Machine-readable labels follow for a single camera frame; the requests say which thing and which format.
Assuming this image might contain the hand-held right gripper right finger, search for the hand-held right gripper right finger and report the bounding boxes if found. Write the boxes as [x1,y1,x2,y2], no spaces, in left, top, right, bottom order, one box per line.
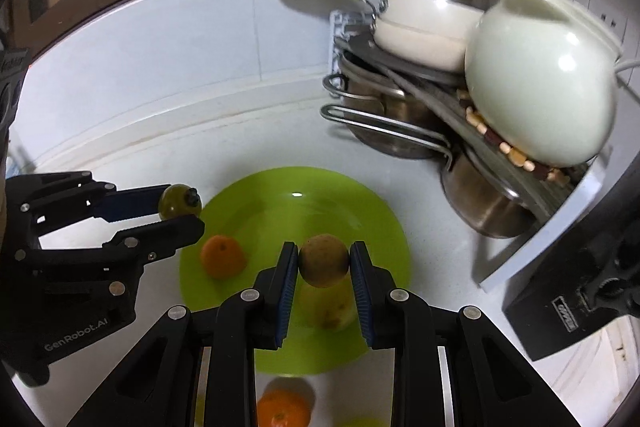
[349,241,553,427]

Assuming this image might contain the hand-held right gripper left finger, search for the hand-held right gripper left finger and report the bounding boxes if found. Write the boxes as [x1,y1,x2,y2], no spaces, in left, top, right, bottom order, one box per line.
[97,241,301,427]

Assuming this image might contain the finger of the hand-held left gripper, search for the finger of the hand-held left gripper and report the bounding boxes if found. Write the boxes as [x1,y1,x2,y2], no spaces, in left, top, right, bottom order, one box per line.
[15,214,206,304]
[7,171,171,249]

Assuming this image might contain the dark green round fruit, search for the dark green round fruit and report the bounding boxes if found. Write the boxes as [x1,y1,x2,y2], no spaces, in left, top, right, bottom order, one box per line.
[158,184,203,221]

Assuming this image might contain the brown kiwi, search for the brown kiwi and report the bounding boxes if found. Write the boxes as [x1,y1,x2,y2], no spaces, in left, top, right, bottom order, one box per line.
[298,234,350,289]

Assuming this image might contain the green plate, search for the green plate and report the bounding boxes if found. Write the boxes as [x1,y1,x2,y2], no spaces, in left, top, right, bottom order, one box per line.
[179,166,412,375]

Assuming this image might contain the orange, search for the orange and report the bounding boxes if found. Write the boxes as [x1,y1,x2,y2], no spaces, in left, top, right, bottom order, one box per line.
[201,234,248,279]
[256,388,313,427]

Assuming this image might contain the yellow lemon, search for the yellow lemon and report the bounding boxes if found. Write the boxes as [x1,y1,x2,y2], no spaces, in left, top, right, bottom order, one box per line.
[300,279,358,333]

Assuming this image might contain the white dish rack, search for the white dish rack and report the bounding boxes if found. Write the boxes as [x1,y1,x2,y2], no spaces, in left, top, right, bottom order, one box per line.
[327,9,616,290]

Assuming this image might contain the black box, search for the black box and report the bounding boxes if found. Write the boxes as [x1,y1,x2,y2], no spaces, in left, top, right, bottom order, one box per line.
[502,187,640,363]

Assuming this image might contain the stainless steel pots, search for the stainless steel pots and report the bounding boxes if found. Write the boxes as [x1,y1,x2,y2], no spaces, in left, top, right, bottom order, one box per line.
[335,32,591,228]

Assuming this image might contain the wooden beaded trivet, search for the wooden beaded trivet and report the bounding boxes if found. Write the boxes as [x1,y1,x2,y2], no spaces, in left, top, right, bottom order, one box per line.
[457,89,571,182]

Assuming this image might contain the cream ceramic pitcher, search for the cream ceramic pitcher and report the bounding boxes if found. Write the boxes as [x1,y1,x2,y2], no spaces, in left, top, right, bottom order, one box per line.
[464,0,626,168]

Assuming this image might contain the steel pot with wire handle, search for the steel pot with wire handle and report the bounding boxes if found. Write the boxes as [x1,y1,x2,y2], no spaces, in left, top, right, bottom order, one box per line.
[320,104,533,240]

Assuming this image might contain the white cable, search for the white cable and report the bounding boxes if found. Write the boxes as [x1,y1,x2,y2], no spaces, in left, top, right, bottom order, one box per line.
[614,59,640,100]

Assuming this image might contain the white wall socket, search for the white wall socket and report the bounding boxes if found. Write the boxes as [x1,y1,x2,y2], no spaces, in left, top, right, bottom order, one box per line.
[537,0,628,45]

